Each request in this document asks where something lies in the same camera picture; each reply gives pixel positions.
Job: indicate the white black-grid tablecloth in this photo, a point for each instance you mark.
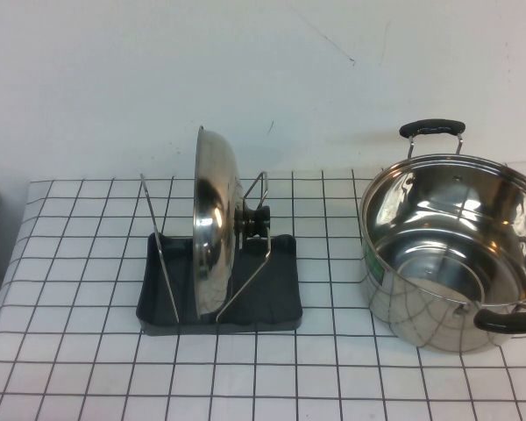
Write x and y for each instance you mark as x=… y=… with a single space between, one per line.
x=333 y=373

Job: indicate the stainless steel lid black knob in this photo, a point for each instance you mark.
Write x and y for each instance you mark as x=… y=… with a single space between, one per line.
x=215 y=228

